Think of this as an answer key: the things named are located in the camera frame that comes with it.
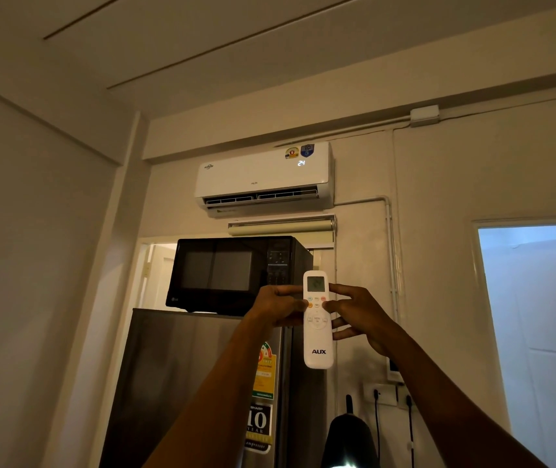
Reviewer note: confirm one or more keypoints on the black warranty sticker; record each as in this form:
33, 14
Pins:
259, 428

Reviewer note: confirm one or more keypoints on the person's right forearm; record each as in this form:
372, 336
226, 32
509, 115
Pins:
448, 404

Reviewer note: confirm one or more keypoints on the white junction box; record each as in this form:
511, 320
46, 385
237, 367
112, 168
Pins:
424, 115

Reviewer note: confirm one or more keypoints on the person's left hand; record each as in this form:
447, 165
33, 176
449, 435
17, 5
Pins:
270, 307

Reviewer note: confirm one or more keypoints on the white wall air conditioner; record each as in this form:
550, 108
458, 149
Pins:
263, 177

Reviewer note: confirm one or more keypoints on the person's right thumb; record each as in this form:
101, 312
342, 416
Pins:
332, 305

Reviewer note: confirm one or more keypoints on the white remote control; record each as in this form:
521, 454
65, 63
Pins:
318, 336

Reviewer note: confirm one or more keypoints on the black microwave oven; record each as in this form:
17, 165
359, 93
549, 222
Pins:
229, 275

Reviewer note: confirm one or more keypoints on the white door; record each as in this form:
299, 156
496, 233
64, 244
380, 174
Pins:
158, 277

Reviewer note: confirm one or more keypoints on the white wall power socket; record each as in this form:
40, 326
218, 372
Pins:
382, 393

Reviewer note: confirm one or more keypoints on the stainless steel refrigerator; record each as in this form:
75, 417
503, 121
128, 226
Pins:
175, 380

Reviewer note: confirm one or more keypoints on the white wall conduit pipe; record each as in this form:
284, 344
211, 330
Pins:
391, 248

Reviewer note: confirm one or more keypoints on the rolled window blind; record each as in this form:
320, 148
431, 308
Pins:
282, 226

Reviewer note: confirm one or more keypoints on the black kettle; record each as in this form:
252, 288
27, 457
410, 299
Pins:
348, 441

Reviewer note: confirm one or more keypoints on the yellow energy label sticker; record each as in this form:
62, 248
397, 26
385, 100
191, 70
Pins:
265, 372

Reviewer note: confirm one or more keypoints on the person's left thumb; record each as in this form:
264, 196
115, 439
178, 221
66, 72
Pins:
297, 304

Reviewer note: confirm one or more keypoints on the frosted glass window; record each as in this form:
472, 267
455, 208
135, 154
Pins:
536, 336

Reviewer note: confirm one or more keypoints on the person's right hand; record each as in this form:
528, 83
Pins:
363, 319

